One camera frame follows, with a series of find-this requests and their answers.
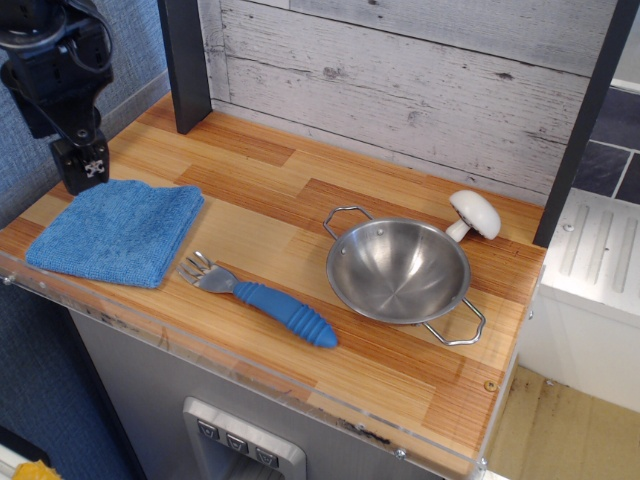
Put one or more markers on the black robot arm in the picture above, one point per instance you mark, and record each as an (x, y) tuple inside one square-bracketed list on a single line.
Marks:
[(37, 14)]

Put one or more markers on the dark grey right post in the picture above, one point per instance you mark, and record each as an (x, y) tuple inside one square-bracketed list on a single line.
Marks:
[(607, 61)]

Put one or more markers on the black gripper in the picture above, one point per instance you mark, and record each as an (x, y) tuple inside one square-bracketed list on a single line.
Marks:
[(54, 75)]

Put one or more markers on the silver button control panel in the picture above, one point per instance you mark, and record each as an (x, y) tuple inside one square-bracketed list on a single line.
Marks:
[(228, 447)]

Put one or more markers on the white ribbed side cabinet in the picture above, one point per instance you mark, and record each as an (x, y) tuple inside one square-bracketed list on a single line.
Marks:
[(583, 325)]

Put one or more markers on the dark grey post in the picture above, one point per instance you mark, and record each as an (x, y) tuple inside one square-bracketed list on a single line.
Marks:
[(186, 63), (607, 61)]

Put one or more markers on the yellow black object corner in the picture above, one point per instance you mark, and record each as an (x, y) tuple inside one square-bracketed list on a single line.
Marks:
[(20, 459)]

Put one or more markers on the blue handled metal fork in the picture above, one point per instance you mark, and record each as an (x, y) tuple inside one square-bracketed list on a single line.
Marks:
[(298, 317)]

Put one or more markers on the steel bowl with wire handles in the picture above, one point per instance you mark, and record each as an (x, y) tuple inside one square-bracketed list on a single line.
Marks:
[(398, 271)]

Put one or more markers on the blue towel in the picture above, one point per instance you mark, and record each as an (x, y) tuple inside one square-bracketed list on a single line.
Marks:
[(124, 232)]

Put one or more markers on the dark grey left post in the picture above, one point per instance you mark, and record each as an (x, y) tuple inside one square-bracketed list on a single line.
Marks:
[(186, 63)]

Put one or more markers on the clear acrylic table edge guard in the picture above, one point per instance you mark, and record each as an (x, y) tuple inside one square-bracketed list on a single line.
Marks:
[(430, 389)]

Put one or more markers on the white toy mushroom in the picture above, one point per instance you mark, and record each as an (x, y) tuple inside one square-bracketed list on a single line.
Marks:
[(474, 212)]

